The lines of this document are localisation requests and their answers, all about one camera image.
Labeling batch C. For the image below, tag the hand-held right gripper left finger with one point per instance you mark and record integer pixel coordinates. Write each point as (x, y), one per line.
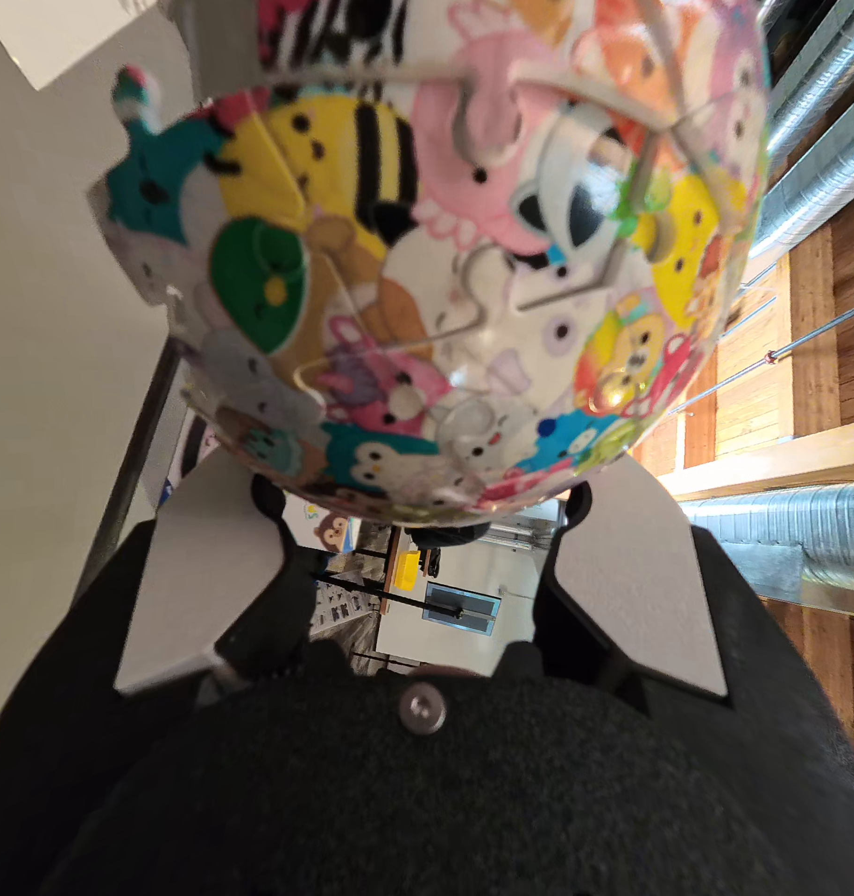
(202, 581)

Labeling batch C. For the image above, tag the metal threaded rods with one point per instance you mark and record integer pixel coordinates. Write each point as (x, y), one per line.
(784, 353)

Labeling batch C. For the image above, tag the small yellow crate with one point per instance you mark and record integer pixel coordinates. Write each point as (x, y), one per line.
(411, 568)

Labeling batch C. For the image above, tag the large silver ventilation duct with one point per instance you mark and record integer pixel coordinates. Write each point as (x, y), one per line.
(784, 546)

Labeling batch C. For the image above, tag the monkey picture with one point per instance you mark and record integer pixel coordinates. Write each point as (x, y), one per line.
(329, 528)

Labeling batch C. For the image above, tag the colourful puzzle ball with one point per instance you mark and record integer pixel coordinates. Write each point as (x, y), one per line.
(434, 245)

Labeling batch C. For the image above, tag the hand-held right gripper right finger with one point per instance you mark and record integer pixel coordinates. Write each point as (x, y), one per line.
(630, 588)

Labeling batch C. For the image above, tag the white paper sheet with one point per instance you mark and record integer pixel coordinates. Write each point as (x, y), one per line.
(55, 35)

